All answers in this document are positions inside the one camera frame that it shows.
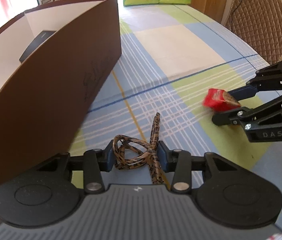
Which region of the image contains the brown cardboard storage box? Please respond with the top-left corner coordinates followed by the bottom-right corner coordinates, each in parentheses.
top-left (0, 0), bottom-right (121, 185)

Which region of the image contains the red snack packet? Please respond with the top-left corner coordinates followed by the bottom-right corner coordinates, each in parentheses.
top-left (202, 88), bottom-right (241, 112)

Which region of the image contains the checked tablecloth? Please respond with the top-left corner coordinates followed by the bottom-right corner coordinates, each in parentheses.
top-left (70, 5), bottom-right (282, 228)

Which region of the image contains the leopard print hair clip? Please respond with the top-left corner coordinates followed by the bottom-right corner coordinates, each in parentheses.
top-left (112, 113), bottom-right (164, 185)

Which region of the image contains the black power cable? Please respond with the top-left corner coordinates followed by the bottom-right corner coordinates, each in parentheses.
top-left (230, 0), bottom-right (248, 28)

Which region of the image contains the quilted brown chair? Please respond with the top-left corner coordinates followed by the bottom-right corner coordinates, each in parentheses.
top-left (224, 0), bottom-right (282, 64)

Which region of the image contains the black product box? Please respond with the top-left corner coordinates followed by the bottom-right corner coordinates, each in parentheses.
top-left (19, 30), bottom-right (55, 63)

